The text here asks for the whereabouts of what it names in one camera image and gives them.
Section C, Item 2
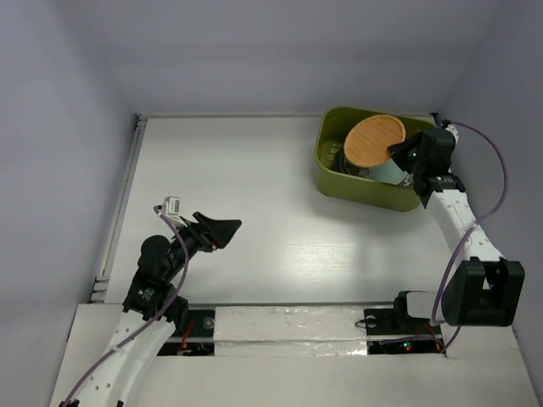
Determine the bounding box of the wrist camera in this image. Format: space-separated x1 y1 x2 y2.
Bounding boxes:
159 196 183 226
440 120 459 142

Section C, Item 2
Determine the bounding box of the dark teal blossom plate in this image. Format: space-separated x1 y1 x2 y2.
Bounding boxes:
332 151 345 174

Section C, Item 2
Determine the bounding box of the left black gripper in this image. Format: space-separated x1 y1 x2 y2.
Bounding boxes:
164 211 241 280

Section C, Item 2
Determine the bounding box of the left aluminium table rail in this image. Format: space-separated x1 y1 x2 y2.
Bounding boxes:
87 114 148 304

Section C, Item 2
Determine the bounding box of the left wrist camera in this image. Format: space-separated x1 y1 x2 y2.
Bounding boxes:
159 196 183 226

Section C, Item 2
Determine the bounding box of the mint green flower plate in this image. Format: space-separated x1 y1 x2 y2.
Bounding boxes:
344 159 405 186

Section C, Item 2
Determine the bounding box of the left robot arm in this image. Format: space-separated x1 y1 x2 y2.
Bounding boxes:
61 205 242 406

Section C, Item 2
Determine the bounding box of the blue floral rim plate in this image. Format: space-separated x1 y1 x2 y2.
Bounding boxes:
398 172 413 187

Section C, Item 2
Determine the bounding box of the foil covered base panel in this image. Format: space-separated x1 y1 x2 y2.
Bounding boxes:
213 305 367 357

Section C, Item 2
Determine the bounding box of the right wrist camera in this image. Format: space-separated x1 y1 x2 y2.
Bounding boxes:
440 120 459 142

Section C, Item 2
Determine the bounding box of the orange woven pattern plate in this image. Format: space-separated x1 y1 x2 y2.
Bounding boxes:
344 114 406 167

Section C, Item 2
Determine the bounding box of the green plastic bin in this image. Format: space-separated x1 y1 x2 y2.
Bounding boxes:
314 106 420 212

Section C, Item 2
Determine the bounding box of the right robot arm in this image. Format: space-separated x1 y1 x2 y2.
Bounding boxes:
388 125 525 327

